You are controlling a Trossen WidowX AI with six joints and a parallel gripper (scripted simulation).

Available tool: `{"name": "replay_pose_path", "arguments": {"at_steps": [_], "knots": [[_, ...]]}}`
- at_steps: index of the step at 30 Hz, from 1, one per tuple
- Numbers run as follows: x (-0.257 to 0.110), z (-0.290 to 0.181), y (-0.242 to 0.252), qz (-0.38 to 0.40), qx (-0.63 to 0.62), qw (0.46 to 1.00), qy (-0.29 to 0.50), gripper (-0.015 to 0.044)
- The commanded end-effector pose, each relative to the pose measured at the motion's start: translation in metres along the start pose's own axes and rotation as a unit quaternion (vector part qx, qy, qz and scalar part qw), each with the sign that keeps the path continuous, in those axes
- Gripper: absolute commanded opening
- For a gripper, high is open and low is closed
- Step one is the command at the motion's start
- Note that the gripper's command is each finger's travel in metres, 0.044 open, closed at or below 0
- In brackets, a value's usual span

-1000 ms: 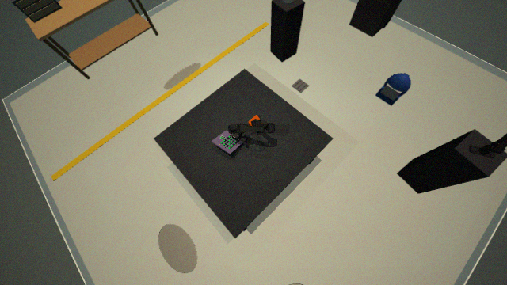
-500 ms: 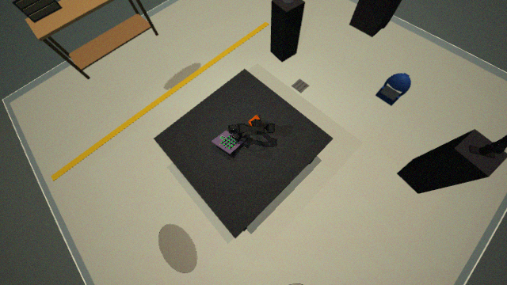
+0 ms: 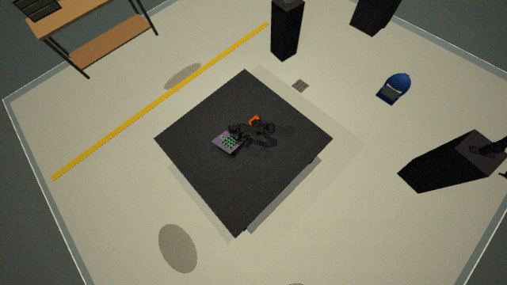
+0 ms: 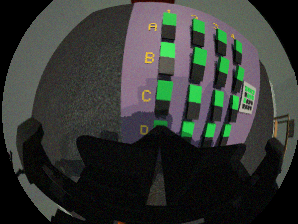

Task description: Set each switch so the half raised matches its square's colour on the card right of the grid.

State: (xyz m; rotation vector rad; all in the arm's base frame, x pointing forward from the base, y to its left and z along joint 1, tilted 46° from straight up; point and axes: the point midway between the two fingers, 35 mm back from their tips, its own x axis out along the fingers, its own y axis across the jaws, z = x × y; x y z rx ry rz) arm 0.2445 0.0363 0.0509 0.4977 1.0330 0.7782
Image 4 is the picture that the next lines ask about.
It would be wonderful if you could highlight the lilac switch panel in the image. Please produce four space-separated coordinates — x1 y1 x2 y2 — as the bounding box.
121 2 261 148

